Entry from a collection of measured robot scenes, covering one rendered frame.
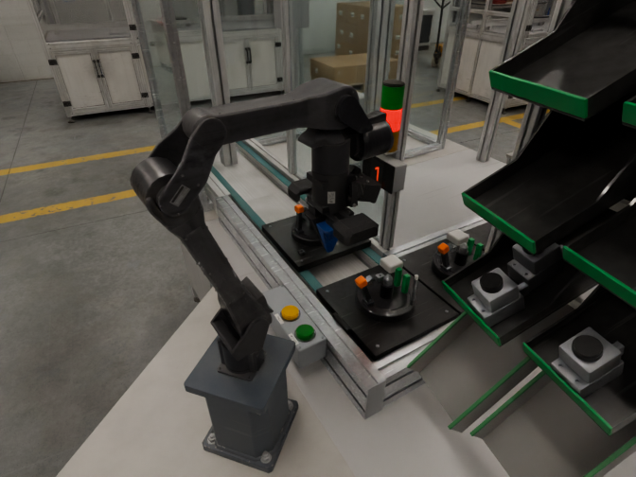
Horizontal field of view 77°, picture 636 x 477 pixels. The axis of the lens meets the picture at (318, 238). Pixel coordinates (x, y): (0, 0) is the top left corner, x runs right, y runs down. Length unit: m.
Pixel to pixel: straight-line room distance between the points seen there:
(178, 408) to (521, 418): 0.65
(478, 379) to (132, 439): 0.66
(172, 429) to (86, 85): 5.31
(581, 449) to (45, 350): 2.32
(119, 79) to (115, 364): 4.28
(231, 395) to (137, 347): 1.66
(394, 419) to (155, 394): 0.51
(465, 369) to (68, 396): 1.86
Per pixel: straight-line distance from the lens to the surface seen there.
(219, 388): 0.72
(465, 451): 0.92
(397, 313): 0.93
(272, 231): 1.21
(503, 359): 0.77
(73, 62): 5.91
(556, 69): 0.56
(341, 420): 0.91
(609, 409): 0.62
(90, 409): 2.19
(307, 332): 0.90
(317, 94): 0.54
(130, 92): 5.99
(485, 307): 0.63
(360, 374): 0.85
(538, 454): 0.75
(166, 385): 1.01
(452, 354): 0.81
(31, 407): 2.32
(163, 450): 0.92
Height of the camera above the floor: 1.63
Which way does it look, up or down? 34 degrees down
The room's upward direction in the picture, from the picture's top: straight up
